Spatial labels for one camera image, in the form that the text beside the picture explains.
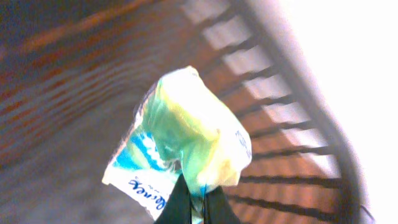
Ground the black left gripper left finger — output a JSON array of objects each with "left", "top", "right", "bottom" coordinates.
[{"left": 154, "top": 175, "right": 192, "bottom": 224}]

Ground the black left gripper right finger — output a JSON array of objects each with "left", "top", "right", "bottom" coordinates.
[{"left": 203, "top": 187, "right": 241, "bottom": 224}]

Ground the green blue plastic packet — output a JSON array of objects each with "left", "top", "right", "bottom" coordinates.
[{"left": 102, "top": 66, "right": 252, "bottom": 223}]

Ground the grey plastic mesh basket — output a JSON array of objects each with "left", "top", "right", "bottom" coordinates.
[{"left": 1, "top": 0, "right": 375, "bottom": 223}]

